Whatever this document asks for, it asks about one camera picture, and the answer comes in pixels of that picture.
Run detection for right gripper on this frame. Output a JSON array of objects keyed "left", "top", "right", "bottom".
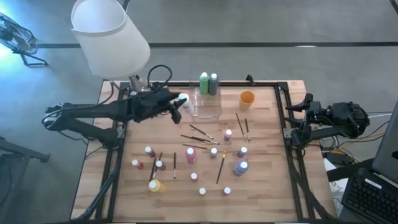
[{"left": 284, "top": 92, "right": 315, "bottom": 149}]

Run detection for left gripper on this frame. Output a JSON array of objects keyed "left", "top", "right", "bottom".
[{"left": 132, "top": 88, "right": 188, "bottom": 125}]

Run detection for white bottle red logo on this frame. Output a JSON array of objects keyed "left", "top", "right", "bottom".
[{"left": 177, "top": 92, "right": 195, "bottom": 115}]

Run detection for large green paint bottle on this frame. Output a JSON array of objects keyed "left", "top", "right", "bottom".
[{"left": 198, "top": 72, "right": 210, "bottom": 95}]

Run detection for large pink paint bottle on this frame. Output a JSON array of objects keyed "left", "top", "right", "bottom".
[{"left": 185, "top": 147, "right": 198, "bottom": 165}]

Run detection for large periwinkle blue paint bottle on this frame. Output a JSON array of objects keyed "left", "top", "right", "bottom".
[{"left": 233, "top": 161, "right": 249, "bottom": 177}]

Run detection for large yellow paint bottle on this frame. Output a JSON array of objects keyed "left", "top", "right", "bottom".
[{"left": 148, "top": 179, "right": 165, "bottom": 194}]

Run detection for clear plastic bin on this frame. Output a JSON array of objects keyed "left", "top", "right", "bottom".
[{"left": 188, "top": 79, "right": 223, "bottom": 123}]

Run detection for thin black paintbrush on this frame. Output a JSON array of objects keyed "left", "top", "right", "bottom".
[{"left": 152, "top": 151, "right": 164, "bottom": 180}]

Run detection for yellow paper cup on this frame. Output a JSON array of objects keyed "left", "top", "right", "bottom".
[{"left": 238, "top": 90, "right": 256, "bottom": 112}]

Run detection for black paintbrush gold ferrule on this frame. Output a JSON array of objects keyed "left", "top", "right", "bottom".
[{"left": 235, "top": 113, "right": 246, "bottom": 140}]

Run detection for black power adapter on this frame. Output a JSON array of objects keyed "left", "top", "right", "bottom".
[{"left": 326, "top": 151, "right": 354, "bottom": 166}]

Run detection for paintbrush with orange end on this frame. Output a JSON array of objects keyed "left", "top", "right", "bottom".
[{"left": 148, "top": 156, "right": 157, "bottom": 184}]

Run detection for black desk bar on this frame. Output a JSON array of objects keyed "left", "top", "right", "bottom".
[{"left": 326, "top": 157, "right": 376, "bottom": 183}]

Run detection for black paintbrush orange bristles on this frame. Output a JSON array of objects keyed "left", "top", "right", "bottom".
[{"left": 215, "top": 149, "right": 228, "bottom": 185}]

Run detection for white paper sheet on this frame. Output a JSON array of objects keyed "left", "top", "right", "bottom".
[{"left": 323, "top": 157, "right": 346, "bottom": 215}]

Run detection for white shade silver table lamp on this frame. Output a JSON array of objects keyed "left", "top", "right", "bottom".
[{"left": 70, "top": 0, "right": 151, "bottom": 94}]

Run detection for grey laptop screen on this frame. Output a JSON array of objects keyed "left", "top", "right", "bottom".
[{"left": 372, "top": 99, "right": 398, "bottom": 189}]

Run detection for black keyboard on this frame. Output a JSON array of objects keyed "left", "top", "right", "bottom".
[{"left": 341, "top": 172, "right": 398, "bottom": 224}]

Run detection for black floor stand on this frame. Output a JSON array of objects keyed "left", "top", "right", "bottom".
[{"left": 0, "top": 136, "right": 51, "bottom": 224}]

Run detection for black floor fan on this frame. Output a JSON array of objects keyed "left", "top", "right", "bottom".
[{"left": 0, "top": 12, "right": 49, "bottom": 68}]

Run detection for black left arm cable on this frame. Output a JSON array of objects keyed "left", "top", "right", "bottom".
[{"left": 147, "top": 64, "right": 174, "bottom": 91}]

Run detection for black table frame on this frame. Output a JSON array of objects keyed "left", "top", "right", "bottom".
[{"left": 74, "top": 80, "right": 335, "bottom": 223}]

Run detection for yellow cable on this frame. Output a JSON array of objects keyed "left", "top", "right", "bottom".
[{"left": 322, "top": 131, "right": 386, "bottom": 156}]

